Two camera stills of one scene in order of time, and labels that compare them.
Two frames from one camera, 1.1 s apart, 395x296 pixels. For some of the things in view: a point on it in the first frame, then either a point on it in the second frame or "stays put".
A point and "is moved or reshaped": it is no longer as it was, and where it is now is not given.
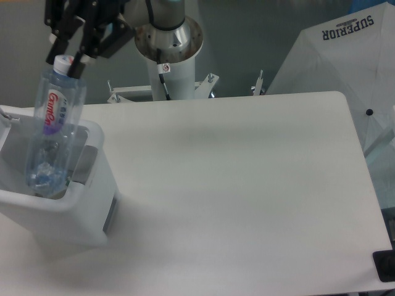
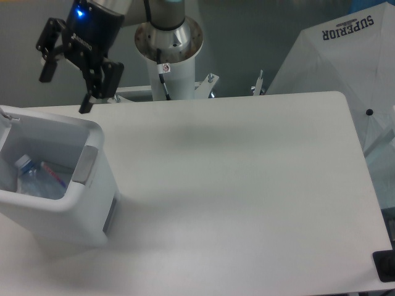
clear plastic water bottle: [59, 106] is moved or reshaped
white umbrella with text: [353, 54] stays put
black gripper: [65, 18] → [89, 32]
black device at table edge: [384, 263] stays put
